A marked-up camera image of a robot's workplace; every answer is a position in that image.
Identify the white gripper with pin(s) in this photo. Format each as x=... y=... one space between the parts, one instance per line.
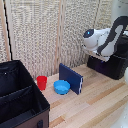
x=96 y=54

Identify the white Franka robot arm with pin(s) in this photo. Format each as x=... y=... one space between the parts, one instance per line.
x=106 y=36

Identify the black air fryer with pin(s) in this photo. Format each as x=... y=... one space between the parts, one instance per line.
x=113 y=65

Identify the dark blue flat board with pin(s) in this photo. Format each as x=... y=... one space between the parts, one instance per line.
x=71 y=79

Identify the blue plastic bowl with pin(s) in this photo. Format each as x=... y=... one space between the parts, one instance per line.
x=61 y=87

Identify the red plastic cup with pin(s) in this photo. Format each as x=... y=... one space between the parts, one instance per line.
x=41 y=82

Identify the woven folding screen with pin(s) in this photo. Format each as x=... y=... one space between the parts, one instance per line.
x=36 y=33

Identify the black fabric storage box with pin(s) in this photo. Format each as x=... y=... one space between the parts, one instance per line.
x=16 y=96

